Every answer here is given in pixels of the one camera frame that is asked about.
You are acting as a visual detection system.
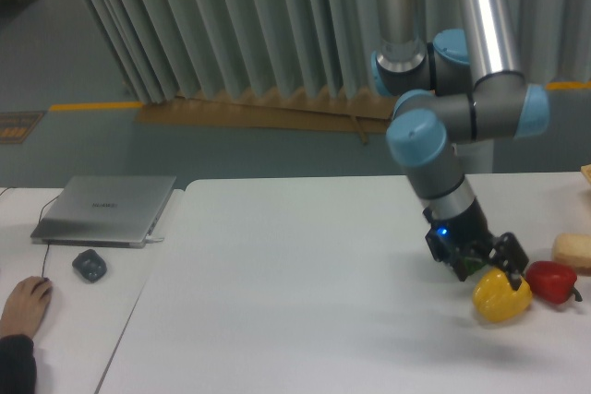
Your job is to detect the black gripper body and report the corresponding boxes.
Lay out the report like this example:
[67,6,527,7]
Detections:
[423,199,492,263]

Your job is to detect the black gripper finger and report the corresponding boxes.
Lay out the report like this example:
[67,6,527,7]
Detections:
[448,255,472,281]
[487,232,529,290]

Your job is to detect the yellow bell pepper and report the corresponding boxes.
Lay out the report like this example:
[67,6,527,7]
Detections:
[472,269,533,323]

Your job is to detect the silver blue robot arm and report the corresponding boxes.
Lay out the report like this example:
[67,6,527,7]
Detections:
[370,0,549,289]

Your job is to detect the black sleeved forearm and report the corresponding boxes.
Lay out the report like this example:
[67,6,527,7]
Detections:
[1,334,37,393]

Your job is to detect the green bell pepper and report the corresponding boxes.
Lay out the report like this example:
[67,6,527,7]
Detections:
[462,257,486,276]

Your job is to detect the red bell pepper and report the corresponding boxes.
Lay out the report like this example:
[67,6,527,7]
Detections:
[525,261,583,304]

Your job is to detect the person's bare hand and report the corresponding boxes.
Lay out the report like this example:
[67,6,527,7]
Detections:
[1,276,53,339]

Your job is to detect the bread slice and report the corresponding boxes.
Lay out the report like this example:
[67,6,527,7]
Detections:
[552,233,591,276]

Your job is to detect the wooden board corner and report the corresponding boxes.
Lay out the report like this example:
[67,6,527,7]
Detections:
[580,164,591,184]

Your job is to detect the brown cardboard sheet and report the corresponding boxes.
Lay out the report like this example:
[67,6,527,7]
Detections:
[136,88,397,144]

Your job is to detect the white usb plug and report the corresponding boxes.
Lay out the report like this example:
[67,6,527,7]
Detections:
[145,236,165,244]

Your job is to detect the pale green folding curtain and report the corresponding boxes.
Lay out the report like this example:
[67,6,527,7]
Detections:
[84,0,590,105]

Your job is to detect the dark grey small controller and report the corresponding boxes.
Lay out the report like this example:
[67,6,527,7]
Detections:
[72,249,108,283]

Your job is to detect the silver closed laptop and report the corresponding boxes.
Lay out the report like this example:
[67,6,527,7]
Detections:
[30,175,176,248]

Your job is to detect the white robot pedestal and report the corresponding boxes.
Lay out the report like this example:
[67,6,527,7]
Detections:
[455,140,494,174]

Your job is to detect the black mouse cable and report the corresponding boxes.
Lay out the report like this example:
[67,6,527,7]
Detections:
[0,186,66,280]

